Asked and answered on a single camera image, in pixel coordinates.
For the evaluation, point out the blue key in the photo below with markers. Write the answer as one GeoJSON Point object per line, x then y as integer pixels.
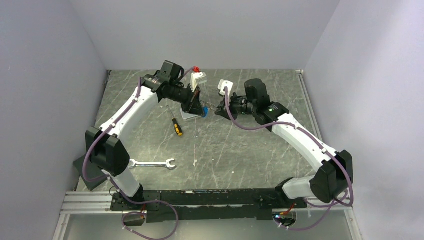
{"type": "Point", "coordinates": [205, 113]}

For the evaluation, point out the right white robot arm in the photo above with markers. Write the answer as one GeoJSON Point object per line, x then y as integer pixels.
{"type": "Point", "coordinates": [332, 182]}

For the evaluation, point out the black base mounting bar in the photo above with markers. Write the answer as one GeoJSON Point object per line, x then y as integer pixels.
{"type": "Point", "coordinates": [210, 204]}

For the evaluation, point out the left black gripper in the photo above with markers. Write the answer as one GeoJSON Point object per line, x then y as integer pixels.
{"type": "Point", "coordinates": [192, 105]}

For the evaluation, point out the silver open-end wrench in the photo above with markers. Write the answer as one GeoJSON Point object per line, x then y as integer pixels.
{"type": "Point", "coordinates": [164, 164]}

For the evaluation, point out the small grey white box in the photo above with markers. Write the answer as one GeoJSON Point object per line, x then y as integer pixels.
{"type": "Point", "coordinates": [188, 116]}

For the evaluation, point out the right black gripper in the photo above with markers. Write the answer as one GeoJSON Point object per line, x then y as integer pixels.
{"type": "Point", "coordinates": [223, 112]}

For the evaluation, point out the aluminium rail frame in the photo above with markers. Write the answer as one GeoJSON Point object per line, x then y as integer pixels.
{"type": "Point", "coordinates": [98, 203]}

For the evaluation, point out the yellow black screwdriver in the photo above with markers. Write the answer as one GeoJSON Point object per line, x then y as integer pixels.
{"type": "Point", "coordinates": [176, 125]}

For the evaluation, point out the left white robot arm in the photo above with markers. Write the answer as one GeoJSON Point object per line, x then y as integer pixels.
{"type": "Point", "coordinates": [106, 155]}

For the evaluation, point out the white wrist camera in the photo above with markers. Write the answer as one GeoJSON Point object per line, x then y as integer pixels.
{"type": "Point", "coordinates": [197, 77]}
{"type": "Point", "coordinates": [225, 87]}

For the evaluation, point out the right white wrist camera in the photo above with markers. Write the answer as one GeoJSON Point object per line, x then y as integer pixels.
{"type": "Point", "coordinates": [225, 87]}

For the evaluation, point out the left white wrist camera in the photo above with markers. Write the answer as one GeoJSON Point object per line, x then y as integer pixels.
{"type": "Point", "coordinates": [197, 77]}

